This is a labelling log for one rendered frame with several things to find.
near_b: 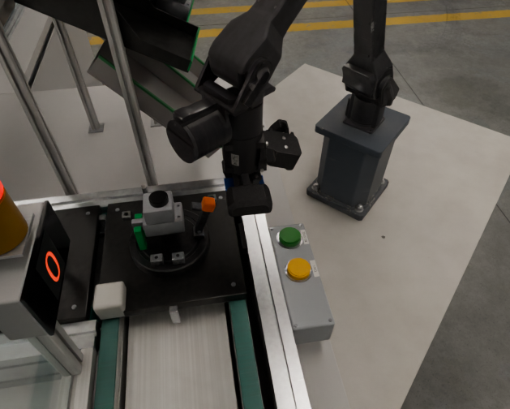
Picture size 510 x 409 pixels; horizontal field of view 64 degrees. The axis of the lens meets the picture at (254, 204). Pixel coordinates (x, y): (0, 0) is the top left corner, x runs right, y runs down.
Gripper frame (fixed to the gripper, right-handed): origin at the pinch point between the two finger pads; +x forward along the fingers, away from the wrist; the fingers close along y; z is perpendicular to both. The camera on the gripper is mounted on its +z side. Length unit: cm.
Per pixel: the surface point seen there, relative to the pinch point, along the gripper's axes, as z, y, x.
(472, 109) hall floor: 171, 158, 107
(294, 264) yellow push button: 7.9, -7.6, 11.7
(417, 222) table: 39.8, 6.6, 22.6
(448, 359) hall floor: 79, 4, 108
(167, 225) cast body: -12.6, -2.4, 4.2
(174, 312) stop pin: -12.7, -13.3, 12.6
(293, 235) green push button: 9.0, -1.6, 11.7
